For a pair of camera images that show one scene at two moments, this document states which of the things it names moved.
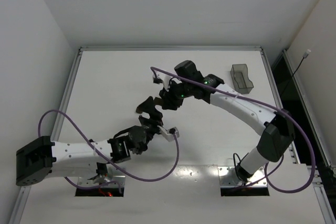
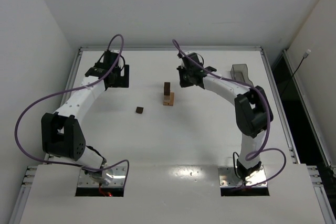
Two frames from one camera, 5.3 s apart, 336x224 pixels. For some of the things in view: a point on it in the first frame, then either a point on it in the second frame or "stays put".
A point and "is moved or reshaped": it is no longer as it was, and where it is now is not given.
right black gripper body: x=166 y=98 to x=181 y=76
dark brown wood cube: x=139 y=110 stays put
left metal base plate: x=115 y=173 stays put
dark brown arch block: x=158 y=101 is moved or reshaped
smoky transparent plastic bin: x=239 y=76 stays put
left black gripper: x=153 y=119 to x=124 y=76
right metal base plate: x=229 y=178 stays put
